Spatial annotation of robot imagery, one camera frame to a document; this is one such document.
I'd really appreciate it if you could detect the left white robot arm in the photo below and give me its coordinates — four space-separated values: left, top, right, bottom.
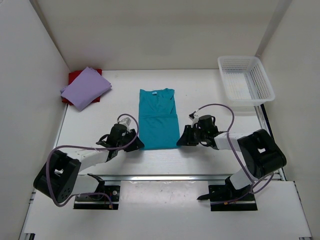
33 123 145 207

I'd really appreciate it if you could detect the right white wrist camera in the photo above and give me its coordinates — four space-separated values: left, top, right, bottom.
188 110 199 128

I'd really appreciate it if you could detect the purple t shirt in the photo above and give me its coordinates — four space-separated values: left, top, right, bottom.
60 67 112 111

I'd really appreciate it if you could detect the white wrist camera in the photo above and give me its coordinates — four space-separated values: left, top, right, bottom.
118 117 131 130
188 110 199 128

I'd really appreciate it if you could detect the white plastic basket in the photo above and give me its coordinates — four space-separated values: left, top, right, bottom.
217 55 275 108

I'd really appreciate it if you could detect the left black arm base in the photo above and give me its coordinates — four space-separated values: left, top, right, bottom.
72 174 121 210

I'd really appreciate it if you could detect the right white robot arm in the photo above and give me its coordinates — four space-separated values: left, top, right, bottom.
176 115 287 200

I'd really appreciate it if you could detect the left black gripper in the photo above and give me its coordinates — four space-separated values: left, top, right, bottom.
117 129 145 153

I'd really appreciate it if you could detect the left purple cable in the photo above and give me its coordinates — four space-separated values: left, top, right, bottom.
46 113 140 208

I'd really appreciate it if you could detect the teal t shirt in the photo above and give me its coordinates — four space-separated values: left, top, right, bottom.
138 88 180 151

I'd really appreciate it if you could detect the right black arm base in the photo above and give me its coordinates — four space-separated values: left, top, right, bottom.
197 176 258 212

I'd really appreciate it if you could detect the red t shirt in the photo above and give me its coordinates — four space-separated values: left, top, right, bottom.
61 69 103 104

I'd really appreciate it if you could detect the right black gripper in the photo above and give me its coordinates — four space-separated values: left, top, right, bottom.
177 125 208 147

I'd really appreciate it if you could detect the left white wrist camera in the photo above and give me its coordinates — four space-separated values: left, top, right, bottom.
118 117 131 130

